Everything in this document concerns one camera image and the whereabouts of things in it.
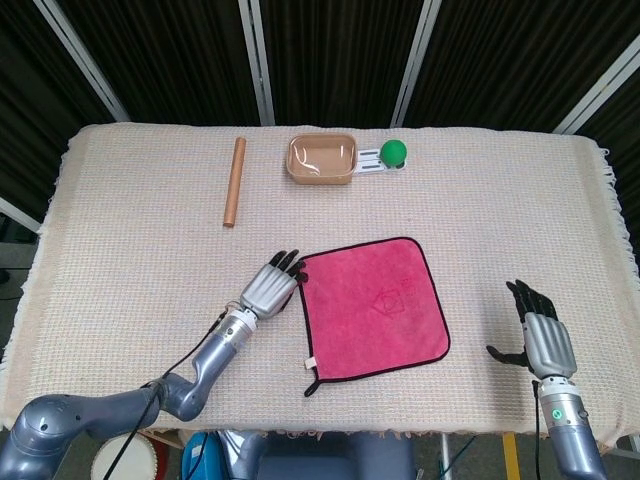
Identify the beige plastic container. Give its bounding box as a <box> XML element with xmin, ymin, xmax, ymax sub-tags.
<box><xmin>285</xmin><ymin>133</ymin><xmax>359</xmax><ymax>187</ymax></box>

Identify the green ball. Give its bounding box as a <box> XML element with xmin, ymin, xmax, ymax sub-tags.
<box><xmin>380</xmin><ymin>138</ymin><xmax>410</xmax><ymax>168</ymax></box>

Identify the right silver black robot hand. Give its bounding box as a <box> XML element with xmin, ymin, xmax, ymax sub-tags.
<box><xmin>486</xmin><ymin>279</ymin><xmax>579</xmax><ymax>380</ymax></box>

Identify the cream waffle-weave table cloth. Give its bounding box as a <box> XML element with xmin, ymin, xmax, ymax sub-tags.
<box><xmin>0</xmin><ymin>122</ymin><xmax>634</xmax><ymax>449</ymax></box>

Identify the white round drum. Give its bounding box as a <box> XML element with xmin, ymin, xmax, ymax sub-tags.
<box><xmin>90</xmin><ymin>432</ymin><xmax>169</xmax><ymax>480</ymax></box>

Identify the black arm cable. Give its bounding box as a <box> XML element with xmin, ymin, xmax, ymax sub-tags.
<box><xmin>99</xmin><ymin>312</ymin><xmax>229</xmax><ymax>480</ymax></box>
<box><xmin>531</xmin><ymin>382</ymin><xmax>545</xmax><ymax>480</ymax></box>

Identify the wooden rolling pin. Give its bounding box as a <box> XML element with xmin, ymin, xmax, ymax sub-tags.
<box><xmin>222</xmin><ymin>137</ymin><xmax>248</xmax><ymax>230</ymax></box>

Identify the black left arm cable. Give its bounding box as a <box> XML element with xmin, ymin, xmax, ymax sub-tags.
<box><xmin>99</xmin><ymin>312</ymin><xmax>229</xmax><ymax>480</ymax></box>

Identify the pink cloth black trim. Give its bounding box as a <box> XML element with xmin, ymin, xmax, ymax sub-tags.
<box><xmin>298</xmin><ymin>236</ymin><xmax>451</xmax><ymax>399</ymax></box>

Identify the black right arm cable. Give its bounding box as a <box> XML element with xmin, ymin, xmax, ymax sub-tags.
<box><xmin>531</xmin><ymin>382</ymin><xmax>545</xmax><ymax>480</ymax></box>

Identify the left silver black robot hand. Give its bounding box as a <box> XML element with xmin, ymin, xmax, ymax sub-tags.
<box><xmin>238</xmin><ymin>248</ymin><xmax>307</xmax><ymax>321</ymax></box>

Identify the white partition frame post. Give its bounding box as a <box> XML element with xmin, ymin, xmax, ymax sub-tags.
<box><xmin>237</xmin><ymin>0</ymin><xmax>277</xmax><ymax>126</ymax></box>
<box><xmin>389</xmin><ymin>0</ymin><xmax>444</xmax><ymax>128</ymax></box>
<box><xmin>552</xmin><ymin>32</ymin><xmax>640</xmax><ymax>135</ymax></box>
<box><xmin>32</xmin><ymin>0</ymin><xmax>132</xmax><ymax>123</ymax></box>
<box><xmin>0</xmin><ymin>196</ymin><xmax>41</xmax><ymax>235</ymax></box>

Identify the blue plastic object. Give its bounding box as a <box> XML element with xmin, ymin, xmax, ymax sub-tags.
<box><xmin>180</xmin><ymin>430</ymin><xmax>224</xmax><ymax>480</ymax></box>

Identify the green cable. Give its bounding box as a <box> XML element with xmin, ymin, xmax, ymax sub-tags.
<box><xmin>447</xmin><ymin>434</ymin><xmax>477</xmax><ymax>479</ymax></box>

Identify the blue-grey robot torso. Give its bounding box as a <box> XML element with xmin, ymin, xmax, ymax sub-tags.
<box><xmin>219</xmin><ymin>429</ymin><xmax>416</xmax><ymax>480</ymax></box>

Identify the white slotted plate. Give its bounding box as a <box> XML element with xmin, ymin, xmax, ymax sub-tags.
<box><xmin>353</xmin><ymin>148</ymin><xmax>409</xmax><ymax>176</ymax></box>

